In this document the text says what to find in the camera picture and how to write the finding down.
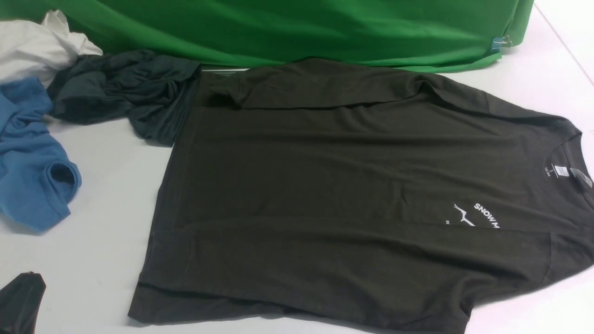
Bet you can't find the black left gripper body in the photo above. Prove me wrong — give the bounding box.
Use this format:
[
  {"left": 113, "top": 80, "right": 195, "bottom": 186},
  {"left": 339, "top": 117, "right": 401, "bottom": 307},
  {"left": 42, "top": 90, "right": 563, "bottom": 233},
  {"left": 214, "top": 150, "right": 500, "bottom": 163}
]
[{"left": 0, "top": 271, "right": 46, "bottom": 334}]

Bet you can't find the dark gray long-sleeve shirt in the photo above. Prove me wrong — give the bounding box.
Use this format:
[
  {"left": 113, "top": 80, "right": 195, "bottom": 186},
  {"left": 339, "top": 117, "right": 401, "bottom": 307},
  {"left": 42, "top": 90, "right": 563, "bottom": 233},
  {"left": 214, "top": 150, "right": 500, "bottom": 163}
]
[{"left": 128, "top": 58, "right": 593, "bottom": 334}]

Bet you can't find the blue crumpled shirt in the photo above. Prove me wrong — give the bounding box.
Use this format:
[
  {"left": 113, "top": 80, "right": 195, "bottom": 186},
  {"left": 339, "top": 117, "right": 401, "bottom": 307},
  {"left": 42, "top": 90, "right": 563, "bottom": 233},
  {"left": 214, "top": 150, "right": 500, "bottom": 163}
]
[{"left": 0, "top": 77, "right": 82, "bottom": 233}]

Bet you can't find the dark teal crumpled shirt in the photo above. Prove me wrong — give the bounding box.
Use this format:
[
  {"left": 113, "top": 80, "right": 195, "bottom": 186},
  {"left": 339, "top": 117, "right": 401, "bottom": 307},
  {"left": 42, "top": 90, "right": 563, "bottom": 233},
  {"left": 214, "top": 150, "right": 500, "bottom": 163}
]
[{"left": 47, "top": 50, "right": 201, "bottom": 147}]

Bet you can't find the white crumpled shirt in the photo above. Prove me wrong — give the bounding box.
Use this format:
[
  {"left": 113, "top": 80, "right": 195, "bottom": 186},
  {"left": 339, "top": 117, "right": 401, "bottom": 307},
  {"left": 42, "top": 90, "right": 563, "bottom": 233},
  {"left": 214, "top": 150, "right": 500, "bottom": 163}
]
[{"left": 0, "top": 9, "right": 103, "bottom": 88}]

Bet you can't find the green backdrop cloth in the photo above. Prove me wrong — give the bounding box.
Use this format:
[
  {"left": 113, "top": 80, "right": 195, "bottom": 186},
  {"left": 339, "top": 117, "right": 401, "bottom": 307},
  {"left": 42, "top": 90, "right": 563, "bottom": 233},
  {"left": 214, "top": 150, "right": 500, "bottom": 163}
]
[{"left": 1, "top": 0, "right": 533, "bottom": 73}]

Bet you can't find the blue binder clip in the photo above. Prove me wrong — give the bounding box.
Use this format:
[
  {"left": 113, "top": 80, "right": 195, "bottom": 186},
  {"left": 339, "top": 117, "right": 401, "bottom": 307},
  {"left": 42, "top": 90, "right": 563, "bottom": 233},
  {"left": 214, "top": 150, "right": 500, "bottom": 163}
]
[{"left": 490, "top": 35, "right": 513, "bottom": 53}]

